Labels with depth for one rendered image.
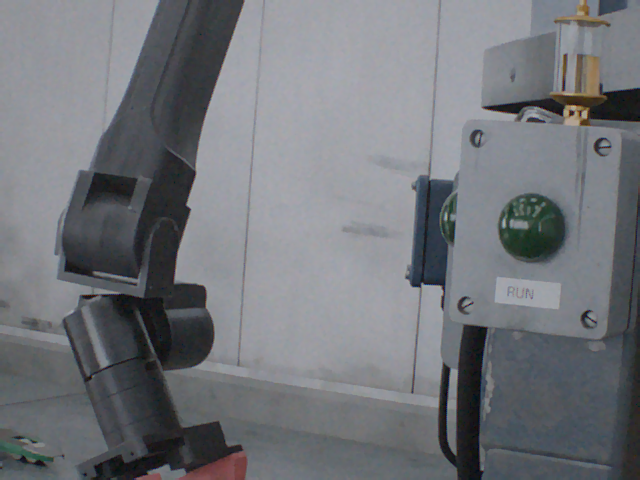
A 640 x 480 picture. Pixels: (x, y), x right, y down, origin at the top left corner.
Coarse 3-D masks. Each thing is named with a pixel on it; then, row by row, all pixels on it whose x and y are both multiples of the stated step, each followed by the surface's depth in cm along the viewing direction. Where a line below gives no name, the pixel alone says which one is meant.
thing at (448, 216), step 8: (456, 192) 60; (448, 200) 60; (456, 200) 59; (448, 208) 60; (456, 208) 59; (440, 216) 60; (448, 216) 59; (456, 216) 59; (440, 224) 60; (448, 224) 59; (448, 232) 60; (448, 240) 60
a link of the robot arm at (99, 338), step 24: (72, 312) 92; (96, 312) 92; (120, 312) 92; (144, 312) 97; (72, 336) 92; (96, 336) 91; (120, 336) 92; (144, 336) 93; (96, 360) 91; (120, 360) 91; (144, 360) 94
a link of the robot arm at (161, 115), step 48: (192, 0) 95; (240, 0) 99; (144, 48) 95; (192, 48) 94; (144, 96) 94; (192, 96) 95; (96, 144) 94; (144, 144) 92; (192, 144) 95; (96, 192) 94; (144, 192) 91; (96, 240) 91
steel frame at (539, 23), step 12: (540, 0) 556; (552, 0) 553; (564, 0) 550; (576, 0) 548; (588, 0) 545; (600, 0) 583; (612, 0) 580; (624, 0) 577; (540, 12) 556; (552, 12) 553; (564, 12) 550; (600, 12) 583; (540, 24) 556; (552, 24) 553
